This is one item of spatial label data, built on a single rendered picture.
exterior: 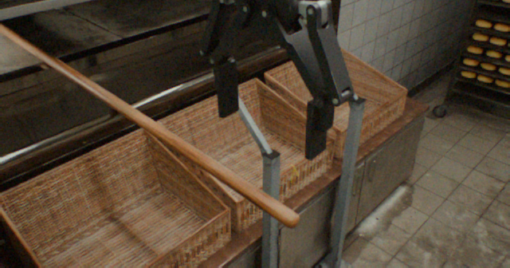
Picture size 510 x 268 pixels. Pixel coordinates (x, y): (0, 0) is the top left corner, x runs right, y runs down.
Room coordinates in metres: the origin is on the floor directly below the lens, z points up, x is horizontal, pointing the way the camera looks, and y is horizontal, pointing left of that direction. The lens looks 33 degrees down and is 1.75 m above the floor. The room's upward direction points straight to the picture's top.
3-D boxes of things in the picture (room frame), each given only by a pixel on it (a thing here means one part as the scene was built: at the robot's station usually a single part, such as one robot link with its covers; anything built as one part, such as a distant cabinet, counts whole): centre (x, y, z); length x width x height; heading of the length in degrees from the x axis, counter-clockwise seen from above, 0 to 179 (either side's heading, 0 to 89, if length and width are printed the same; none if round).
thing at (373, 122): (1.90, -0.39, 0.72); 0.56 x 0.49 x 0.28; 135
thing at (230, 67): (0.48, 0.04, 1.50); 0.03 x 0.01 x 0.07; 138
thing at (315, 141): (0.39, -0.06, 1.50); 0.03 x 0.01 x 0.07; 138
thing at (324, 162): (1.46, 0.04, 0.72); 0.56 x 0.49 x 0.28; 134
